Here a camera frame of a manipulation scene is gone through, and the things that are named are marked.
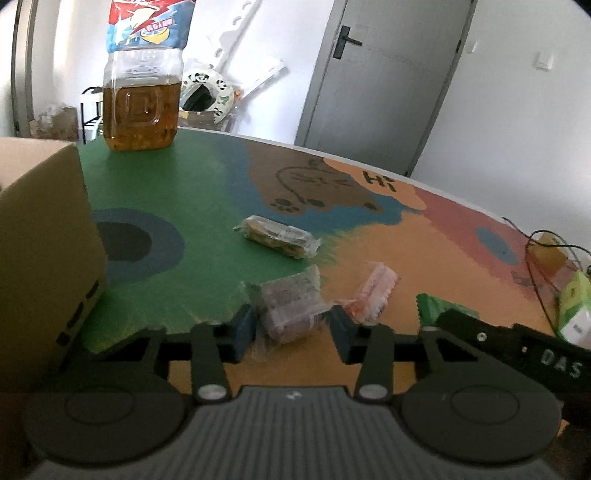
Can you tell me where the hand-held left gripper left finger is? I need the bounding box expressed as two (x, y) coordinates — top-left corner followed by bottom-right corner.
(60, 304), (258, 405)

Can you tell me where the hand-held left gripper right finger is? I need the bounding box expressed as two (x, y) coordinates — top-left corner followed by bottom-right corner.
(329, 305), (525, 404)

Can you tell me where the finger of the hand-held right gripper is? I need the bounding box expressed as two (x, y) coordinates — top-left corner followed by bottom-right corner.
(436, 309), (525, 366)

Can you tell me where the clear packet of dark snacks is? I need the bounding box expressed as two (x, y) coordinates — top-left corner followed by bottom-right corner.
(244, 265), (332, 357)

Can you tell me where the green snack packet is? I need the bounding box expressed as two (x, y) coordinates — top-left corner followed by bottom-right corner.
(415, 292), (481, 336)

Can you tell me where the pink snack packet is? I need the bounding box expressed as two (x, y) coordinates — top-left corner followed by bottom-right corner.
(341, 261), (399, 322)

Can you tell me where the green and white tissue box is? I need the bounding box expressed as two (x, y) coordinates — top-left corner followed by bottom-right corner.
(556, 270), (591, 345)

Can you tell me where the clear nut bar packet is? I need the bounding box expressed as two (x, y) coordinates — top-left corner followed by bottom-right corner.
(233, 215), (322, 260)

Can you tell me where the yellow box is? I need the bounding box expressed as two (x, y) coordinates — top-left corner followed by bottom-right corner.
(526, 233), (579, 274)

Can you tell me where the colourful printed table mat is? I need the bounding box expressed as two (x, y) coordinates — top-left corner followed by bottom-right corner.
(76, 128), (591, 437)

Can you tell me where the panda print bag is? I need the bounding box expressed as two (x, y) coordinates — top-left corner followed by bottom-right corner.
(179, 68), (237, 132)

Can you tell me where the large cooking oil bottle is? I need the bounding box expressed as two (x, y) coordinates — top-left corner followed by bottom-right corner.
(102, 0), (197, 152)

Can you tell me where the grey door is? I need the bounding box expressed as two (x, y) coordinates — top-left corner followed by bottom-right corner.
(294, 0), (477, 177)

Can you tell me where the black shoe rack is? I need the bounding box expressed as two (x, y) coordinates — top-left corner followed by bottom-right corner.
(80, 86), (105, 144)

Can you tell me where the brown cardboard box with clutter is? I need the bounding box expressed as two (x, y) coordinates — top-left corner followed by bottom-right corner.
(30, 105), (79, 142)

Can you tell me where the black cable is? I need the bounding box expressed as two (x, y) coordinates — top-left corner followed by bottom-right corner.
(501, 216), (591, 329)

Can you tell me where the black door handle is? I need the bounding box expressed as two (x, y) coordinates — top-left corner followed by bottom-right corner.
(332, 25), (363, 60)

